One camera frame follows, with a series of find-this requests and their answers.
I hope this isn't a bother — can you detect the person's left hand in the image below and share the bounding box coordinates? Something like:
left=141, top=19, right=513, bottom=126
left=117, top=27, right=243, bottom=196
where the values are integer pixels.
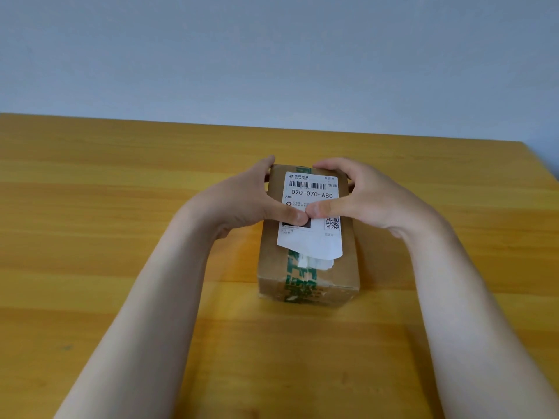
left=187, top=155, right=309, bottom=240

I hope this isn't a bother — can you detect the person's right hand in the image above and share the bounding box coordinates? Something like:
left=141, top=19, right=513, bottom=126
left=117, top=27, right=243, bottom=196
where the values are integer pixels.
left=306, top=157, right=437, bottom=239

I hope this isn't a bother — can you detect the brown cardboard parcel box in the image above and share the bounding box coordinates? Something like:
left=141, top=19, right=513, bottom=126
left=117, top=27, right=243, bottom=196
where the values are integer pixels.
left=257, top=164, right=361, bottom=307

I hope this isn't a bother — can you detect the person's right forearm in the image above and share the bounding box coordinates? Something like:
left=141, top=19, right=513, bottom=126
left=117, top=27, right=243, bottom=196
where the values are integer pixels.
left=388, top=211, right=559, bottom=419

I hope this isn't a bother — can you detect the person's left forearm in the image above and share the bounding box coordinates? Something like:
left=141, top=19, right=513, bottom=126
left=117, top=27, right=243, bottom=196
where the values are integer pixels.
left=53, top=204, right=219, bottom=419

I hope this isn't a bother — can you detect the white shipping label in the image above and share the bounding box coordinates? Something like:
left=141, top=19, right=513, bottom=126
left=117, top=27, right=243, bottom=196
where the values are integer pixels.
left=277, top=171, right=343, bottom=272

